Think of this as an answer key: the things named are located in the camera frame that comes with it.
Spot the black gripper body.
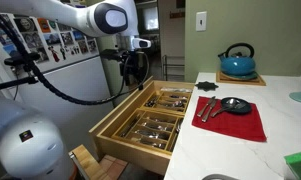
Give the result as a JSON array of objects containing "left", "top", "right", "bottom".
[{"left": 120, "top": 49, "right": 147, "bottom": 82}]

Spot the large silver serving spoon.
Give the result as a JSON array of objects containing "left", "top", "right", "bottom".
[{"left": 169, "top": 118, "right": 184, "bottom": 152}]

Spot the wooden kitchen drawer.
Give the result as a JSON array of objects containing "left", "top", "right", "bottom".
[{"left": 88, "top": 77, "right": 196, "bottom": 177}]

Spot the small wooden cutlery organizer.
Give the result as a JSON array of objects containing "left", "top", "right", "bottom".
[{"left": 141, "top": 87, "right": 193, "bottom": 116}]

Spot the clear plastic packet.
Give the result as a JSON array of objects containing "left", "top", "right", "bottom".
[{"left": 160, "top": 87, "right": 194, "bottom": 94}]

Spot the white refrigerator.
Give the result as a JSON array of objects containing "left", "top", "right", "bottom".
[{"left": 0, "top": 13, "right": 116, "bottom": 154}]

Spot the large wooden cutlery organizer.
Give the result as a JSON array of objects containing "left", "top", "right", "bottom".
[{"left": 111, "top": 108, "right": 185, "bottom": 155}]

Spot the bright window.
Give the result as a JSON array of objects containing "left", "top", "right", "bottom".
[{"left": 142, "top": 6, "right": 160, "bottom": 31}]

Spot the black star-shaped trivet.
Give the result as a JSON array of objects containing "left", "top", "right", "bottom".
[{"left": 194, "top": 80, "right": 220, "bottom": 92}]

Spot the black figure fridge magnet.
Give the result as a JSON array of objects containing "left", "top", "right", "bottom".
[{"left": 58, "top": 46, "right": 68, "bottom": 61}]

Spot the red figure fridge magnet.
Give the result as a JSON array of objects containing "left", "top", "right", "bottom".
[{"left": 47, "top": 45, "right": 61, "bottom": 63}]

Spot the blue landscape fridge photo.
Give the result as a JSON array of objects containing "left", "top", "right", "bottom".
[{"left": 43, "top": 32, "right": 62, "bottom": 47}]

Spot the wooden cutting board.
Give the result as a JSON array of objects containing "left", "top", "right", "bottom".
[{"left": 69, "top": 144, "right": 112, "bottom": 180}]

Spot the orange fridge magnet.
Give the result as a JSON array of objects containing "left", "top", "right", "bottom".
[{"left": 36, "top": 17, "right": 52, "bottom": 34}]

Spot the red cloth towel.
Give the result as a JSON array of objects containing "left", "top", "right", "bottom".
[{"left": 191, "top": 95, "right": 268, "bottom": 143}]

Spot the dark round emblem photo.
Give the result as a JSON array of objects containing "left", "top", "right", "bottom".
[{"left": 13, "top": 17, "right": 38, "bottom": 34}]

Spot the wooden trivet board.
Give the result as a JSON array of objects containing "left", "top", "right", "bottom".
[{"left": 215, "top": 70, "right": 267, "bottom": 87}]

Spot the green sponge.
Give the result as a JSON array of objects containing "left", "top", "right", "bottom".
[{"left": 284, "top": 149, "right": 301, "bottom": 180}]

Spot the metal wire rack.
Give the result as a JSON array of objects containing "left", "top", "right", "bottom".
[{"left": 161, "top": 54, "right": 186, "bottom": 81}]

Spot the brown wall shelf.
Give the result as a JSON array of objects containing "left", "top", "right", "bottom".
[{"left": 169, "top": 11, "right": 186, "bottom": 20}]

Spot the white light switch plate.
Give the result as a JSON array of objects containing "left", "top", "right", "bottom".
[{"left": 195, "top": 10, "right": 208, "bottom": 33}]

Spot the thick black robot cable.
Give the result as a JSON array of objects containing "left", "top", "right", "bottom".
[{"left": 0, "top": 4, "right": 151, "bottom": 106}]

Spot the teal kettle with black handle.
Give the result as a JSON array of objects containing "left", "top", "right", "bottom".
[{"left": 217, "top": 42, "right": 257, "bottom": 77}]

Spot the black camera stand pole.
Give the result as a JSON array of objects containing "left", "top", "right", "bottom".
[{"left": 0, "top": 52, "right": 42, "bottom": 94}]

